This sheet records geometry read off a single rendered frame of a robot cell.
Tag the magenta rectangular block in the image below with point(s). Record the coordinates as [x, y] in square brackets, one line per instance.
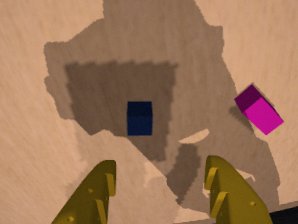
[258, 110]

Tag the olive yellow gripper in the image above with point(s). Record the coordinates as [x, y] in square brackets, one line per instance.
[232, 199]

